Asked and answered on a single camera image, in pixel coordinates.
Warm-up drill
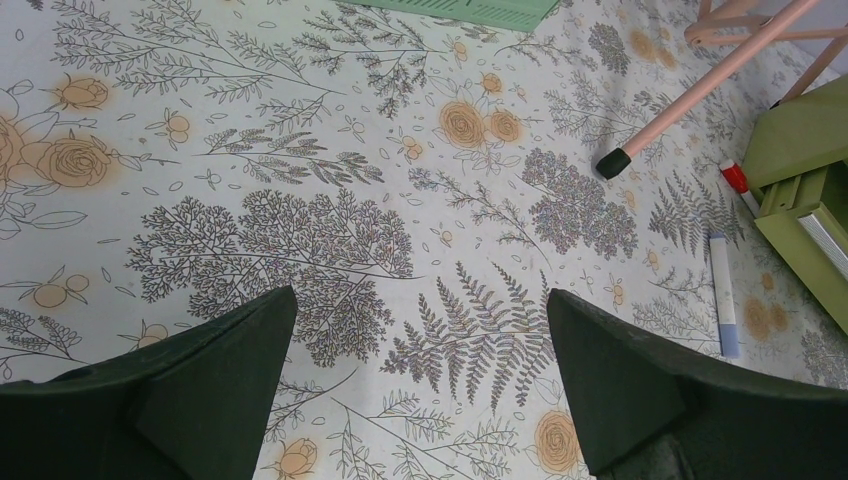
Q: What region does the green desktop file organizer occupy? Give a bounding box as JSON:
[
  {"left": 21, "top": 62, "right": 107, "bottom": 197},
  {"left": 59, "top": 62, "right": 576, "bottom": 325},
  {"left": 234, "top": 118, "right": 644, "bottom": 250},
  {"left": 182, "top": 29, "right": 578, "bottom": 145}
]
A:
[{"left": 349, "top": 0, "right": 559, "bottom": 32}]

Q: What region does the floral table mat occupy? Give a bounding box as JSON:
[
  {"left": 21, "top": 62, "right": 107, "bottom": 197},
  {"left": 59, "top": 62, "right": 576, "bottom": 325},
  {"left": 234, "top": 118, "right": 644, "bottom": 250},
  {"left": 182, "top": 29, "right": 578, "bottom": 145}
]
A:
[{"left": 1, "top": 1, "right": 847, "bottom": 479}]

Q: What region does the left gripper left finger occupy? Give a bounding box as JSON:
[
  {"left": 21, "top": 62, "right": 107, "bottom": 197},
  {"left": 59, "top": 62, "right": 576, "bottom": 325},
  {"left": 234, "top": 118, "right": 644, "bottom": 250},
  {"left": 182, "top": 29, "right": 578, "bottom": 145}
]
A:
[{"left": 1, "top": 286, "right": 297, "bottom": 479}]

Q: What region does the yellow-green drawer cabinet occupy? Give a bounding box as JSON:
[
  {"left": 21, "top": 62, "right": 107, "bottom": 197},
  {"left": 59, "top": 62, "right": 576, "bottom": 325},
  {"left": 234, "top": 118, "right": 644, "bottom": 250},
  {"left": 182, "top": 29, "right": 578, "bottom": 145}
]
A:
[{"left": 742, "top": 76, "right": 847, "bottom": 328}]

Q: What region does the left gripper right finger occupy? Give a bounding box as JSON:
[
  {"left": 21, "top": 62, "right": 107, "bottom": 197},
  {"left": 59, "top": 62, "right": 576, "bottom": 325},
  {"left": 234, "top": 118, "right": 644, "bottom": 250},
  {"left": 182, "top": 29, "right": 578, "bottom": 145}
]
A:
[{"left": 547, "top": 289, "right": 847, "bottom": 479}]

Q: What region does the pink music stand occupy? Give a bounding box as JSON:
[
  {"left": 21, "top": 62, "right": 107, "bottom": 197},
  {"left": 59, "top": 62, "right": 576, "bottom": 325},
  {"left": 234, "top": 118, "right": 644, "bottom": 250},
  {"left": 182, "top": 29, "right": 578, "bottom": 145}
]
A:
[{"left": 594, "top": 0, "right": 847, "bottom": 180}]

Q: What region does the blue capped marker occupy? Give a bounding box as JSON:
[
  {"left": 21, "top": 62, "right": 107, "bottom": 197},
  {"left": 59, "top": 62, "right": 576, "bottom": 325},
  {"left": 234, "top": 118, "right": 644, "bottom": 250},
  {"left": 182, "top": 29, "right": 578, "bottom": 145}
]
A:
[{"left": 708, "top": 232, "right": 740, "bottom": 359}]

